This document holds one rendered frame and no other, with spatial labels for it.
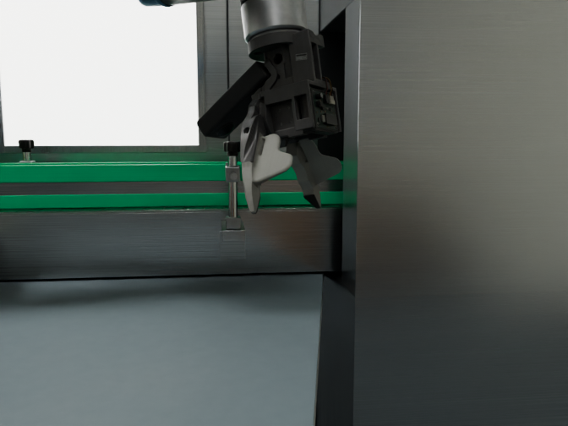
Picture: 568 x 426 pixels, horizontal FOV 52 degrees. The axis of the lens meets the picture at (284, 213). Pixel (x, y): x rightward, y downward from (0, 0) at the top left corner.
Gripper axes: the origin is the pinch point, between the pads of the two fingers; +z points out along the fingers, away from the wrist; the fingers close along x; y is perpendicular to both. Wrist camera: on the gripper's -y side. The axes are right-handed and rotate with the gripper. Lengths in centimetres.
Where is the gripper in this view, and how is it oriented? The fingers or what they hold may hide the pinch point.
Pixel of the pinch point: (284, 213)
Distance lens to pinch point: 69.5
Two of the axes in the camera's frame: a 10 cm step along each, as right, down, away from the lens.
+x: 5.1, -0.5, 8.6
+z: 1.3, 9.9, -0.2
